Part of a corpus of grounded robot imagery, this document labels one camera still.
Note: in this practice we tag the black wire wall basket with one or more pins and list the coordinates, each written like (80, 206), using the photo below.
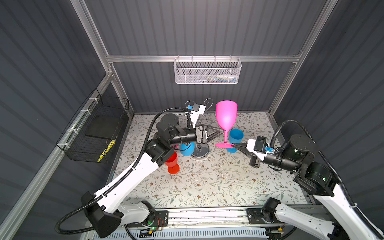
(104, 120)

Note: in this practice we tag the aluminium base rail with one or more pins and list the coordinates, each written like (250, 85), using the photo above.
(214, 217)

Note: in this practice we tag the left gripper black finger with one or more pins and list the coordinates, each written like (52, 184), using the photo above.
(211, 135)
(214, 130)

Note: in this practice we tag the red wine glass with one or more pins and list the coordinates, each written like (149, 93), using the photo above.
(172, 164)

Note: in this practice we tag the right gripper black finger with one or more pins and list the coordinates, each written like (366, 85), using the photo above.
(255, 162)
(242, 147)

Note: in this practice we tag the white mesh wall basket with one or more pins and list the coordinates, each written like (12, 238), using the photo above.
(189, 71)

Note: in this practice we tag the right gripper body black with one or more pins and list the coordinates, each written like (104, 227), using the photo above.
(255, 154)

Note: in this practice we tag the yellow black object in basket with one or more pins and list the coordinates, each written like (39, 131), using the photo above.
(104, 153)

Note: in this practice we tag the blue wine glass front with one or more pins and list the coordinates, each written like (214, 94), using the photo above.
(187, 149)

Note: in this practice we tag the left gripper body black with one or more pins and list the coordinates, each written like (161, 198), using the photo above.
(201, 134)

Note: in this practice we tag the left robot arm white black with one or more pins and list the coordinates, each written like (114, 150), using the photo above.
(104, 209)

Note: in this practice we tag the chrome wine glass rack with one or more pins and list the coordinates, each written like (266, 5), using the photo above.
(201, 150)

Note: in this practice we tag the pink wine glass front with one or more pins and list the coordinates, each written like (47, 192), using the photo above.
(226, 114)

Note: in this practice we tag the blue wine glass back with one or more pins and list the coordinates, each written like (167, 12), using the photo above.
(235, 136)

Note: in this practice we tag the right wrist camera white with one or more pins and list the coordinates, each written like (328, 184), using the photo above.
(259, 144)

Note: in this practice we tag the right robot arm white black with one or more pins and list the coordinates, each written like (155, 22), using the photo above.
(318, 180)

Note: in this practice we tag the items in white basket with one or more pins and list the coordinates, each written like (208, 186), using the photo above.
(219, 79)

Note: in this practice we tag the blue wine glass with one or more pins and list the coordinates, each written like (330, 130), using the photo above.
(235, 136)
(187, 149)

